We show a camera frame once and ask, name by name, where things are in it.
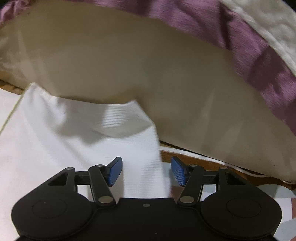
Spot white waffle knit garment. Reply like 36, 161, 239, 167
1, 83, 171, 240

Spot beige bed base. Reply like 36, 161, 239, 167
1, 1, 295, 183

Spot checkered Happy dog rug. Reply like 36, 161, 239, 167
0, 79, 296, 241

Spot quilted bedspread purple ruffle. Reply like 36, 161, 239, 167
0, 0, 296, 136

